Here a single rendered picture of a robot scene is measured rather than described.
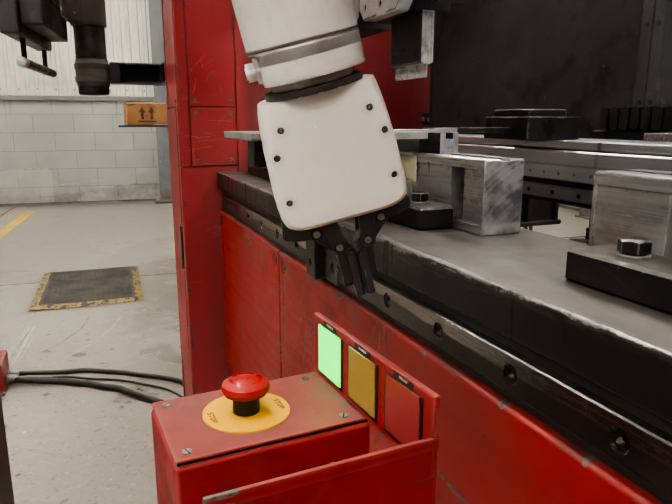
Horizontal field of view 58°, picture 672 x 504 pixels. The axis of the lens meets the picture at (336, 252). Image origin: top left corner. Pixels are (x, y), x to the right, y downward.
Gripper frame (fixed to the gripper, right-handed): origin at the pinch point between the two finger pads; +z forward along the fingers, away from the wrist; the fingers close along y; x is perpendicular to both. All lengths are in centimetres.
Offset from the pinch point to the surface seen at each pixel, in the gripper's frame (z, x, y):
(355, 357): 6.1, -3.5, -2.3
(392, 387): 6.1, -9.1, -0.6
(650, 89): 6, 59, 67
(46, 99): -15, 733, -235
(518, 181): 4.5, 23.8, 24.8
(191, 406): 7.6, -0.9, -16.7
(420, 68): -10, 46, 21
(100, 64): -24, 177, -50
